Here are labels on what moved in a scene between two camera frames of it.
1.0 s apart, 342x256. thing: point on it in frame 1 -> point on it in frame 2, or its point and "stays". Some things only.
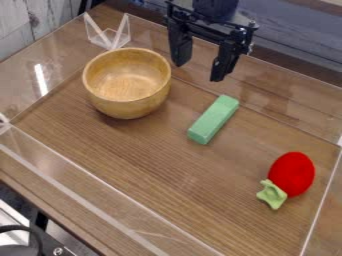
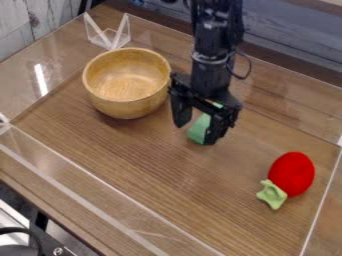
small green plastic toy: (271, 194) stays
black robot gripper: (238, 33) -> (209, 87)
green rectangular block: (213, 119) stays
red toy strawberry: (293, 173) stays
